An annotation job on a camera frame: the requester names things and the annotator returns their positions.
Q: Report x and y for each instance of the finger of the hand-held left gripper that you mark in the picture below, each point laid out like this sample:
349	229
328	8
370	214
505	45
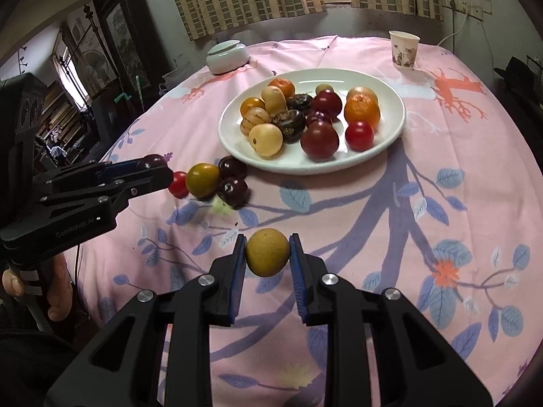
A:
118	168
144	182

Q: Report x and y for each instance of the small green leaf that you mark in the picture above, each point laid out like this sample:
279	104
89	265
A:
222	209

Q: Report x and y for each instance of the green-orange tomato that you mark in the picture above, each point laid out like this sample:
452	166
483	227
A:
202	180

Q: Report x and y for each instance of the printed paper cup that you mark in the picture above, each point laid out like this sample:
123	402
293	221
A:
404	51

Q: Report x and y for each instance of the large dark red tomato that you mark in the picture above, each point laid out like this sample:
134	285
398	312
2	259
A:
320	140

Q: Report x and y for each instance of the dark brown passion fruit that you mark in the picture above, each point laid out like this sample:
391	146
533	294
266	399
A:
289	125

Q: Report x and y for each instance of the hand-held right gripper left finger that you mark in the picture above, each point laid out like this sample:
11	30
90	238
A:
237	282

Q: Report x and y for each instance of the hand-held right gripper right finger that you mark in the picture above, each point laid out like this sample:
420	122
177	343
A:
299	282

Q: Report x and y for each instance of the striped beige fruit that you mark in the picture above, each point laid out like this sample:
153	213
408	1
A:
253	121

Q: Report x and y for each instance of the dark red plum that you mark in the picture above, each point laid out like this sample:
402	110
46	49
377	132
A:
318	117

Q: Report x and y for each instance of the beige round loquat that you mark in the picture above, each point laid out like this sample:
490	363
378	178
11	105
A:
266	140

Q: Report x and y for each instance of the small dark purple plum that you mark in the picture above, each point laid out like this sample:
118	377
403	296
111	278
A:
152	162

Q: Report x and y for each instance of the bookshelf with books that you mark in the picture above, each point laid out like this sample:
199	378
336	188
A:
59	110

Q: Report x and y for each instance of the beige oval fruit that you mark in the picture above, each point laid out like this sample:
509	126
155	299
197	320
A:
273	98

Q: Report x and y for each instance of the yellow-green round fruit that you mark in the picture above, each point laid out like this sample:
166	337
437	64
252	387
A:
268	253

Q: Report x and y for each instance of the black hat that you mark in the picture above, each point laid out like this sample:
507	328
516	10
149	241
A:
515	70

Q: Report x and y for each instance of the person's left hand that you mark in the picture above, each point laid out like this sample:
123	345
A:
59	292

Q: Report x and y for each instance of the red cherry tomato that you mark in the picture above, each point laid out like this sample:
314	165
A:
178	185

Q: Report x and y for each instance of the wall power outlets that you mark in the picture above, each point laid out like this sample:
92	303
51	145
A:
466	8

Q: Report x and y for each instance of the small green fruit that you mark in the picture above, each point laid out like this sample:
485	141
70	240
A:
324	89

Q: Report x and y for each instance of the small orange citrus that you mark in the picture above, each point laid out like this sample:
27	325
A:
283	87

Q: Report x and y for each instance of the standing fan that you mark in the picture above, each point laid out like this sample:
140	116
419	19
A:
94	68

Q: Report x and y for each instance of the white lidded jar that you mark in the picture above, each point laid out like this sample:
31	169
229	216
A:
227	57

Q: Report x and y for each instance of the dark speckled fruit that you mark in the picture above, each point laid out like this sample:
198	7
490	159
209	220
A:
300	101

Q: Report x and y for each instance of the white oval plate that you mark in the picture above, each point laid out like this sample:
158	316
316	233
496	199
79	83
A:
373	157

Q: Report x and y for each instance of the yellow-brown round fruit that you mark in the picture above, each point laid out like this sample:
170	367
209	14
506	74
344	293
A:
361	92

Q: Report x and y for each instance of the dark wooden cabinet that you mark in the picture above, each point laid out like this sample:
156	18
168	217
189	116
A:
123	34

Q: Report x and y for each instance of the orange mandarin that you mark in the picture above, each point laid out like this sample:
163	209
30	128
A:
362	112

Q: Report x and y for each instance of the yellow-orange tomato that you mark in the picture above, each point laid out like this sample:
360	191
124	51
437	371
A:
251	105

